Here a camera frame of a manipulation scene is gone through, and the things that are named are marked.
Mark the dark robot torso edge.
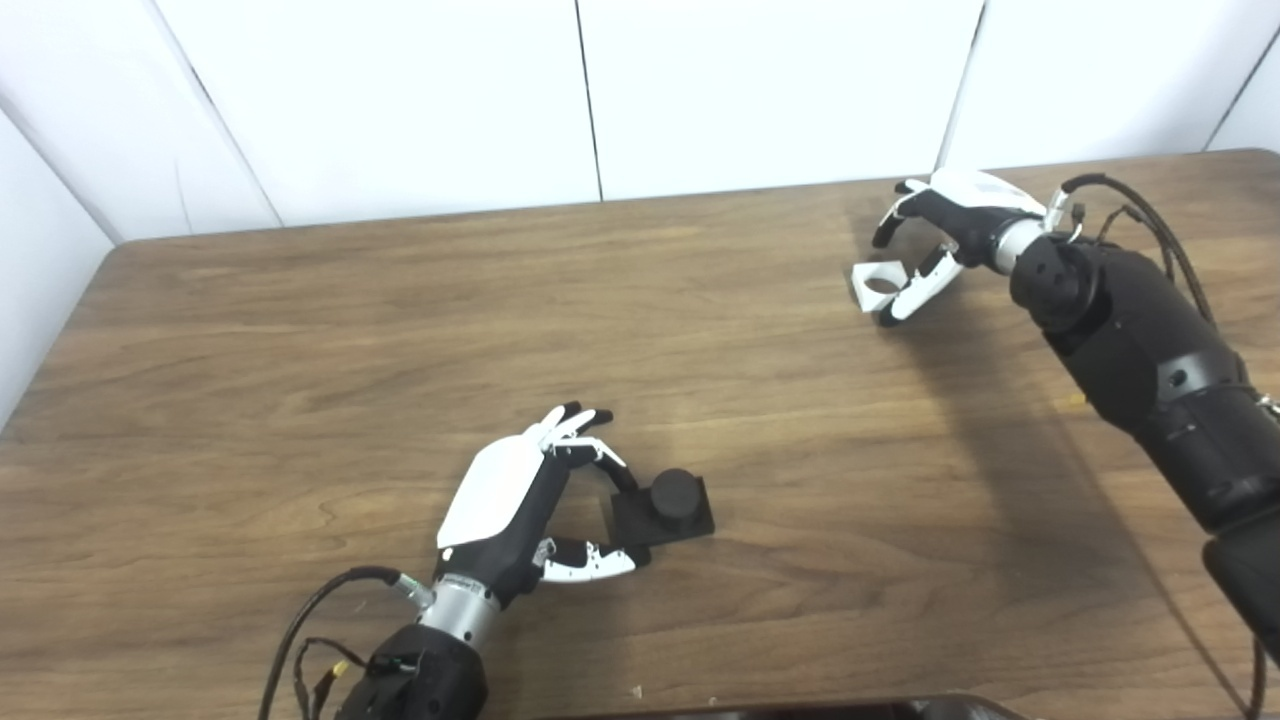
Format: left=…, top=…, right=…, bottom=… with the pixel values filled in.
left=570, top=695, right=1031, bottom=720

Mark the black peg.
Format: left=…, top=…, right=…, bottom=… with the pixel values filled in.
left=610, top=468, right=716, bottom=549

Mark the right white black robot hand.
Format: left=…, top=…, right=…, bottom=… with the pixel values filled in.
left=872, top=170, right=1049, bottom=329

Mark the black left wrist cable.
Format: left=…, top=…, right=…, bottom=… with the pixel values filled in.
left=258, top=566, right=436, bottom=720

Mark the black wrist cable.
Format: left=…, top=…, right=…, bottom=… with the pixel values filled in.
left=258, top=566, right=436, bottom=720
left=1045, top=173, right=1216, bottom=326

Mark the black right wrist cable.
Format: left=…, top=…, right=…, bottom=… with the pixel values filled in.
left=1045, top=173, right=1216, bottom=326

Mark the white square piece with hole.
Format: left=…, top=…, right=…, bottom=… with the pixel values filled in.
left=851, top=259, right=913, bottom=313

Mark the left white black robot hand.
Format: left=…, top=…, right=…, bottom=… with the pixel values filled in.
left=436, top=402, right=651, bottom=611

